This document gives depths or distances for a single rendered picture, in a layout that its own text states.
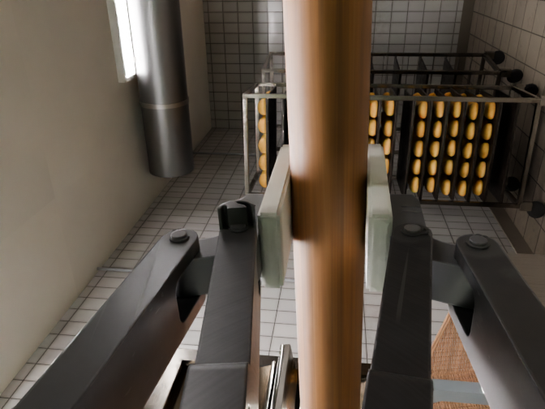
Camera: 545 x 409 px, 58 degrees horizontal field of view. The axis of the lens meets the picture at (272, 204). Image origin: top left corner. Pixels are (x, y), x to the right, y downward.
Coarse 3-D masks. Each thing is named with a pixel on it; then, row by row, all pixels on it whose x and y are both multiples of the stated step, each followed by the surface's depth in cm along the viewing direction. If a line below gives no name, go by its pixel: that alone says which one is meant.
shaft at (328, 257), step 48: (288, 0) 16; (336, 0) 15; (288, 48) 17; (336, 48) 16; (288, 96) 18; (336, 96) 16; (336, 144) 17; (336, 192) 18; (336, 240) 19; (336, 288) 20; (336, 336) 21; (336, 384) 22
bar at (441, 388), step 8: (440, 384) 133; (448, 384) 133; (456, 384) 133; (464, 384) 133; (472, 384) 133; (440, 392) 131; (448, 392) 131; (456, 392) 131; (464, 392) 130; (472, 392) 130; (480, 392) 130; (440, 400) 132; (448, 400) 132; (456, 400) 132; (464, 400) 131; (472, 400) 131; (480, 400) 131
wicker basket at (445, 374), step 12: (444, 324) 197; (444, 336) 200; (456, 336) 199; (432, 348) 203; (444, 348) 202; (456, 348) 202; (432, 360) 206; (444, 360) 205; (456, 360) 204; (468, 360) 203; (432, 372) 208; (444, 372) 208; (456, 372) 206; (468, 372) 205; (444, 408) 192; (456, 408) 191; (468, 408) 190; (480, 408) 188
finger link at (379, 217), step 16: (368, 144) 22; (368, 160) 20; (384, 160) 20; (368, 176) 19; (384, 176) 19; (368, 192) 17; (384, 192) 17; (368, 208) 16; (384, 208) 16; (368, 224) 16; (384, 224) 16; (368, 240) 16; (384, 240) 16; (368, 256) 16; (384, 256) 16; (368, 272) 17; (384, 272) 16; (368, 288) 17
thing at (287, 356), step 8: (288, 344) 213; (288, 352) 208; (288, 360) 204; (288, 368) 202; (280, 376) 197; (288, 376) 201; (296, 376) 218; (280, 384) 193; (288, 384) 199; (296, 384) 216; (280, 392) 189; (288, 392) 197; (280, 400) 185; (288, 400) 195; (280, 408) 182; (288, 408) 193
